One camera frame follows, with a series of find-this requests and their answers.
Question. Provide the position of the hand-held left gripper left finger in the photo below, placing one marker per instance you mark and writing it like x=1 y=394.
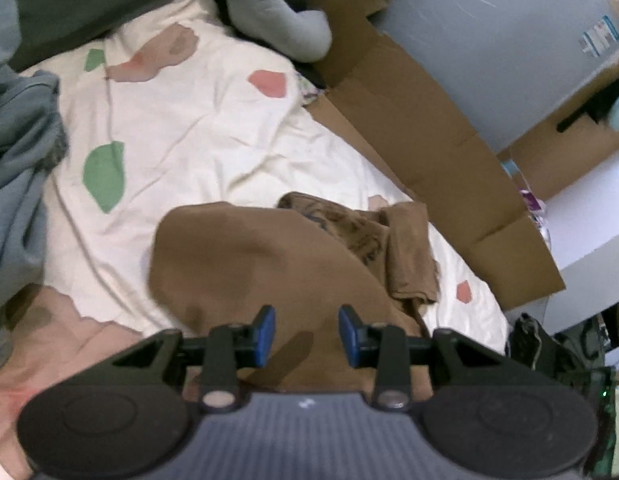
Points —
x=264 y=332

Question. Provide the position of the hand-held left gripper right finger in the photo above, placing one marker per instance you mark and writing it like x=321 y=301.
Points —
x=350 y=332

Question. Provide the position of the brown printed t-shirt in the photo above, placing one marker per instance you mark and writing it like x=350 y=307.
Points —
x=249 y=260

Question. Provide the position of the dark clothes pile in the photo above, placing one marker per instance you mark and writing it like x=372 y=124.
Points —
x=534 y=340

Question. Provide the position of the bear printed blanket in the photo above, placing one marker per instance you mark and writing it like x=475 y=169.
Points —
x=214 y=125

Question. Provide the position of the flat cardboard sheet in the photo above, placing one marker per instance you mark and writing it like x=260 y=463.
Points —
x=429 y=125

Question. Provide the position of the purple white detergent bag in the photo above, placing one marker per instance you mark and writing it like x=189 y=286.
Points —
x=532 y=202

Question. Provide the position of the floral patterned cloth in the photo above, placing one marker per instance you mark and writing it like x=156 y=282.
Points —
x=309 y=91

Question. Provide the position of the white cabinet panel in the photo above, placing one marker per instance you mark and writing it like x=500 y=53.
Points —
x=589 y=220

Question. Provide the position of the tall cardboard panel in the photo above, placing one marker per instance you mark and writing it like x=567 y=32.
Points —
x=564 y=160

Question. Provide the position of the grey blue pants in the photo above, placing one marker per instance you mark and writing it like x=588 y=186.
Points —
x=19 y=185

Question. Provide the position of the grey neck pillow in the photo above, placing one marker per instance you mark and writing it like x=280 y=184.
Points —
x=274 y=10

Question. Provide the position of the grey plastic appliance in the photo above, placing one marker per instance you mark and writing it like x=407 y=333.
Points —
x=489 y=35

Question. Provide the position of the dark green garment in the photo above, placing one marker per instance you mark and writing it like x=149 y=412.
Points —
x=89 y=5

